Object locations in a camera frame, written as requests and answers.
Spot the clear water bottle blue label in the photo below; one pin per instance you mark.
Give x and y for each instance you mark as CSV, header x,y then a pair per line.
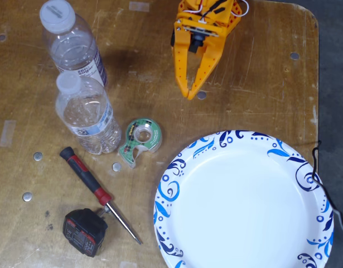
x,y
84,111

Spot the orange printed gripper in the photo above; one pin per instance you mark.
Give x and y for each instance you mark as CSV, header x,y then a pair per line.
x,y
182,62

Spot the clear bottle purple label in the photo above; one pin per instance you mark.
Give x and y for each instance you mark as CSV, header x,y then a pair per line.
x,y
70,47

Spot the clear tape strip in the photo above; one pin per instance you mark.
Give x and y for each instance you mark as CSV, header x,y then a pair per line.
x,y
128,264
139,6
7,133

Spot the red black screwdriver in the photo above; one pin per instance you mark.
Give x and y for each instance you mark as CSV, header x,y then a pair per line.
x,y
84,173

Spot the grey round table rivet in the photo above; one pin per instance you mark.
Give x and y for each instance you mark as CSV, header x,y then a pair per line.
x,y
2,37
202,95
294,56

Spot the black tool battery pack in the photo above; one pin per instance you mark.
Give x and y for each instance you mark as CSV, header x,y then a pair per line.
x,y
82,231

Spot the green plaid tape dispenser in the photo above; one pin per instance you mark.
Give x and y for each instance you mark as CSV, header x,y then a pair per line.
x,y
154,139

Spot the small silver bolt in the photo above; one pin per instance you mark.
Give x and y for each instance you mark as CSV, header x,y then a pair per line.
x,y
102,212

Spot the white paper plate blue swirls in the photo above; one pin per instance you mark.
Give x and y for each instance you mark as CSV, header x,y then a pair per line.
x,y
243,209

